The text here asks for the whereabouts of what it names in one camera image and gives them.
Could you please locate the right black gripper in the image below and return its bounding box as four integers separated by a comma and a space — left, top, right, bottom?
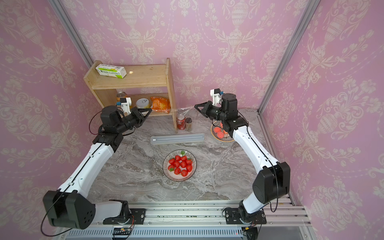
196, 102, 230, 124

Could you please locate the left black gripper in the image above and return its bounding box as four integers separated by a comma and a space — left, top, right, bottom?
115, 107, 153, 134

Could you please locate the beige plastic wrap dispenser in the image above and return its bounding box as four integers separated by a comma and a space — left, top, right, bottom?
150, 133, 206, 145

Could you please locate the striped plate of strawberries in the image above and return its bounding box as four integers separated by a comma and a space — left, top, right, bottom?
163, 150, 197, 182

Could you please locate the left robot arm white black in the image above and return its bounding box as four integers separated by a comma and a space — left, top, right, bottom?
43, 106, 152, 230

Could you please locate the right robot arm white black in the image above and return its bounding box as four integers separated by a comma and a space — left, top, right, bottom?
195, 89, 291, 223

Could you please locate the patterned plate with peaches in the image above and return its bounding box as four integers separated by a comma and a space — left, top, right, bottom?
211, 121, 234, 143

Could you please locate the white yellow cup container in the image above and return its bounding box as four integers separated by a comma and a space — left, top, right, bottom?
136, 98, 151, 109

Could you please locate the orange snack bag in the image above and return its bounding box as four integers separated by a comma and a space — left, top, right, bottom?
151, 96, 171, 114

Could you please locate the small brown spice jar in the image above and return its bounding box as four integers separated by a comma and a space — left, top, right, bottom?
186, 118, 193, 132

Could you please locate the red soda can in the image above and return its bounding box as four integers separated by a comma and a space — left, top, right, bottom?
177, 114, 187, 130

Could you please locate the orange drink can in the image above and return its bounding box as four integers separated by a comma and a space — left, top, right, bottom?
116, 92, 127, 104

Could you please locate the peach fruit pile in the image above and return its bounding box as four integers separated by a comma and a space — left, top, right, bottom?
214, 121, 229, 139

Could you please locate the wooden two-tier shelf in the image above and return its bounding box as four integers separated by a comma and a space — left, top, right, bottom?
84, 58, 178, 132

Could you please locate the white green carton box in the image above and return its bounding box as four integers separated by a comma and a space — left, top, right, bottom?
96, 64, 127, 79

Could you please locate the red strawberries pile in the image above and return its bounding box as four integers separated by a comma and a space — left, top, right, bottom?
167, 155, 194, 177

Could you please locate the small electronics board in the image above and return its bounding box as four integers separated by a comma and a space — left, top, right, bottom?
112, 228, 132, 238

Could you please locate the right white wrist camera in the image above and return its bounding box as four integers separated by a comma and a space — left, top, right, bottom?
210, 89, 224, 107

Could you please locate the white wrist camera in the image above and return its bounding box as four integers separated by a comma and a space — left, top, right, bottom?
210, 89, 224, 107
117, 98, 132, 116

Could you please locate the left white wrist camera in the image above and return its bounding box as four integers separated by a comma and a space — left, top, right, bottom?
117, 98, 132, 116

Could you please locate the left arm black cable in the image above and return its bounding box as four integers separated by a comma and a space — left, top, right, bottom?
88, 110, 104, 136

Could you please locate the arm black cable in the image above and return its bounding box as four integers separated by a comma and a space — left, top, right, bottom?
268, 167, 280, 213
88, 110, 104, 136

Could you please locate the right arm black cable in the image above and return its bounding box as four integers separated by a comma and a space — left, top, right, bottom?
268, 167, 280, 213

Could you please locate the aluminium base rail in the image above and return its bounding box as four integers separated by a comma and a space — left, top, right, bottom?
57, 198, 316, 240

